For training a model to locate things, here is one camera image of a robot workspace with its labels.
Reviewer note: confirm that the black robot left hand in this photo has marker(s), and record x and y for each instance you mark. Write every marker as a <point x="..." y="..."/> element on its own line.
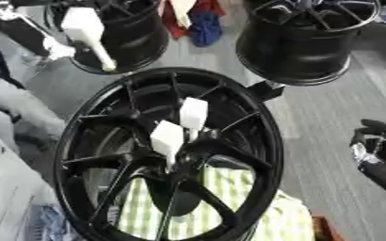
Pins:
<point x="85" y="58"/>

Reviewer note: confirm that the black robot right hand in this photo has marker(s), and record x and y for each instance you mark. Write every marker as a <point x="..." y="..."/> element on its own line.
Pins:
<point x="382" y="175"/>

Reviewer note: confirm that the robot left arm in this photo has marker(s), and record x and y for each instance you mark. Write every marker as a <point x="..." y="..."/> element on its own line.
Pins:
<point x="21" y="34"/>

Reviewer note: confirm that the black wheel rim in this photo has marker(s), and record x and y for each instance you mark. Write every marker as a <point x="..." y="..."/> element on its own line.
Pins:
<point x="138" y="37"/>
<point x="295" y="47"/>

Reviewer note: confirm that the black block behind wheel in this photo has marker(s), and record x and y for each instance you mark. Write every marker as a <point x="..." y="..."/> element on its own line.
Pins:
<point x="267" y="89"/>

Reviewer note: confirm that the large black spoked wheel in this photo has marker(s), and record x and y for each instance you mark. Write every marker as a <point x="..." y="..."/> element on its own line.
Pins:
<point x="240" y="147"/>

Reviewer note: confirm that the brown wooden box edge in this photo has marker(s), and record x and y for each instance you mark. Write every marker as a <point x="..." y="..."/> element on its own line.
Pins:
<point x="325" y="230"/>

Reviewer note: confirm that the grey white fabric bundle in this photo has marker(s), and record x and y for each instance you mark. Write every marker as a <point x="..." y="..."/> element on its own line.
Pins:
<point x="18" y="106"/>

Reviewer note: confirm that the red cloth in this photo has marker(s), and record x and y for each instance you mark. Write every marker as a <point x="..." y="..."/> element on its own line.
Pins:
<point x="171" y="25"/>

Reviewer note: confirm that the pale cream cloth strip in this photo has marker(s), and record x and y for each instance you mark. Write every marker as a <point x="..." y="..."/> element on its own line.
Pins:
<point x="183" y="11"/>

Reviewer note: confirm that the blue cloth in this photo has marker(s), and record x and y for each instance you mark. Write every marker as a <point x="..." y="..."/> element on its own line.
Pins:
<point x="206" y="29"/>

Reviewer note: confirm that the white box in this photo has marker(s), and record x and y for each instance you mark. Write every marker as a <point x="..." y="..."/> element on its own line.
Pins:
<point x="7" y="194"/>

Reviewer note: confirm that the blue patterned bag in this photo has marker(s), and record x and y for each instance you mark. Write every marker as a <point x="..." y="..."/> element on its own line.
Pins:
<point x="50" y="224"/>

